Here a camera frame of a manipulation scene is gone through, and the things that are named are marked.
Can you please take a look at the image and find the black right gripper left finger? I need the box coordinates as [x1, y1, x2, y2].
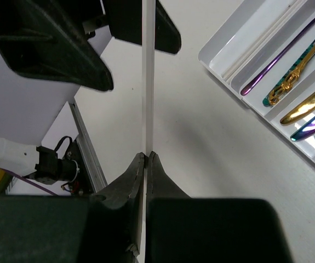
[0, 153, 146, 262]

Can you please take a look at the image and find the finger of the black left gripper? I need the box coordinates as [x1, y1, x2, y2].
[102, 0, 182, 55]
[0, 1, 113, 92]

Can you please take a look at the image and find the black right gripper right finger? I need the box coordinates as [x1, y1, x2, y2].
[145, 152, 293, 262]

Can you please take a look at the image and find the white chopstick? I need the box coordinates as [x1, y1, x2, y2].
[139, 0, 157, 263]
[225, 0, 311, 82]
[221, 0, 306, 81]

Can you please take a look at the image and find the gold ornate fork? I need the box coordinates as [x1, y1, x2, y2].
[262, 39, 315, 107]

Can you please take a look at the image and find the gold knife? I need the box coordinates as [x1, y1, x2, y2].
[280, 92, 315, 125]

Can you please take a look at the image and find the purple iridescent fork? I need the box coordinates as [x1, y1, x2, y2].
[240, 0, 315, 96]

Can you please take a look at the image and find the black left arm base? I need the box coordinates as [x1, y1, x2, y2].
[28, 136, 94, 196]

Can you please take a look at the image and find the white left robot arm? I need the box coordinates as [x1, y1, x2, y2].
[0, 1, 181, 179]

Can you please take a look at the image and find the white divided cutlery tray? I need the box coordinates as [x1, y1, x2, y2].
[198, 1, 315, 168]

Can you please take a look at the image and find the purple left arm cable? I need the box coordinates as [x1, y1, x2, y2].
[2, 168, 59, 197]

